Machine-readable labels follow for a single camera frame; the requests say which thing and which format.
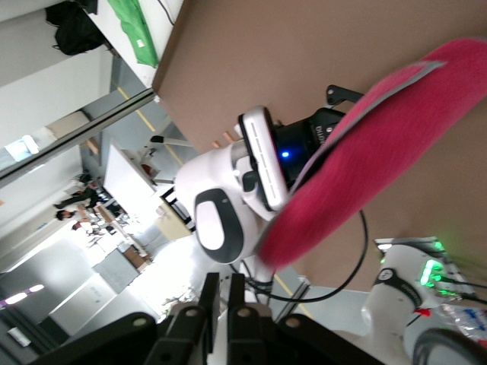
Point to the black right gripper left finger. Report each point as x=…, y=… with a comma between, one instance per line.
x=182, y=338

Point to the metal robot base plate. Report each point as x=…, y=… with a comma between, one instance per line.
x=403, y=242

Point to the aluminium beam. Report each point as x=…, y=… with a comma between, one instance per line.
x=76, y=131

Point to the black bag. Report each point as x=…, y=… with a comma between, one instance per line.
x=74, y=30

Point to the red connector cap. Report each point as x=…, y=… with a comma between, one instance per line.
x=422, y=311

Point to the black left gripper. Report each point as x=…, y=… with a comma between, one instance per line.
x=304, y=140

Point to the white side table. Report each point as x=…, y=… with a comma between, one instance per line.
x=121, y=49

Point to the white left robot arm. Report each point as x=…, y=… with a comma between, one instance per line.
x=205, y=171

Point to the clear plastic bag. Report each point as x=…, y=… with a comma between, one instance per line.
x=464, y=319

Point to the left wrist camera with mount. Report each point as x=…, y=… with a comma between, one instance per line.
x=262, y=159

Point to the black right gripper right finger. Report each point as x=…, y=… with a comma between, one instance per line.
x=258, y=338

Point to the grey cabinet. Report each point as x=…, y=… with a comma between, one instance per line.
x=114, y=270

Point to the beige cabinet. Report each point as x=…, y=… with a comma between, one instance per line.
x=171, y=224

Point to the white board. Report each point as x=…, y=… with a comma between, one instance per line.
x=121, y=175

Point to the person in dark clothes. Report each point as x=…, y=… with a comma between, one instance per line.
x=81, y=195

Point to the pink and grey towel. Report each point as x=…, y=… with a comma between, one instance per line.
x=373, y=152

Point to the green cloth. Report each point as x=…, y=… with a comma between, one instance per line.
x=135, y=30

